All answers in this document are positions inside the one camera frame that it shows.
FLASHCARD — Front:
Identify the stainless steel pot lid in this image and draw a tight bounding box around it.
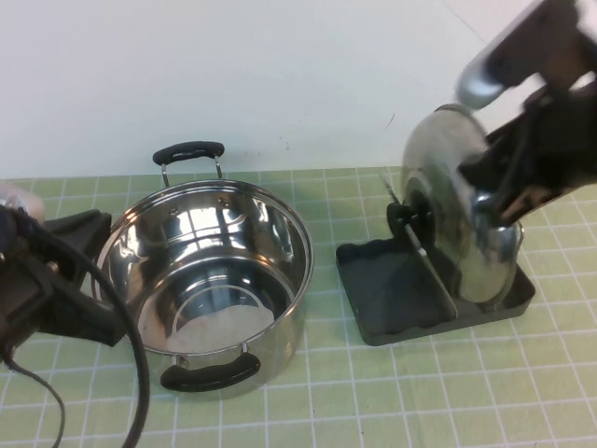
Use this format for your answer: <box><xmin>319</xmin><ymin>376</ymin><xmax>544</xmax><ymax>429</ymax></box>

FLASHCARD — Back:
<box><xmin>400</xmin><ymin>105</ymin><xmax>521</xmax><ymax>304</ymax></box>

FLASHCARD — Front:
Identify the thin black cable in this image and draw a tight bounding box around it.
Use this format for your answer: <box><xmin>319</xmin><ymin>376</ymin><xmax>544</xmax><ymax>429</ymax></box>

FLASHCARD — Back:
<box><xmin>0</xmin><ymin>344</ymin><xmax>66</xmax><ymax>448</ymax></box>

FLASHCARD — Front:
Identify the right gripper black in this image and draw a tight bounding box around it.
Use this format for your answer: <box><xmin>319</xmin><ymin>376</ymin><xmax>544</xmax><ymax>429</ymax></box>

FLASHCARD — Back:
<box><xmin>459</xmin><ymin>74</ymin><xmax>597</xmax><ymax>225</ymax></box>

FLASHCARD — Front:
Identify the thick black cable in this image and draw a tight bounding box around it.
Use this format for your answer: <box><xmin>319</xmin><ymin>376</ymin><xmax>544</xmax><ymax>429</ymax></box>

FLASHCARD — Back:
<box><xmin>46</xmin><ymin>231</ymin><xmax>153</xmax><ymax>448</ymax></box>

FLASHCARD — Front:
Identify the dark grey wire lid rack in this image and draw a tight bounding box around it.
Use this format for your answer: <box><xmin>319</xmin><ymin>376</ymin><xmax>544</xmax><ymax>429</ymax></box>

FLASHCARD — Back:
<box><xmin>335</xmin><ymin>175</ymin><xmax>535</xmax><ymax>349</ymax></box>

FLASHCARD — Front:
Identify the green checkered tablecloth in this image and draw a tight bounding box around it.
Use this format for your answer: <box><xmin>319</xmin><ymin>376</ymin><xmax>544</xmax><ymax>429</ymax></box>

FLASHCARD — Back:
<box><xmin>0</xmin><ymin>165</ymin><xmax>597</xmax><ymax>448</ymax></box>

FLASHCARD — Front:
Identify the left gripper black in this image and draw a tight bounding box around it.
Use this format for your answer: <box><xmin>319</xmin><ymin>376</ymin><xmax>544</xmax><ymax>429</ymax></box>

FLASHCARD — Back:
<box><xmin>0</xmin><ymin>207</ymin><xmax>125</xmax><ymax>351</ymax></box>

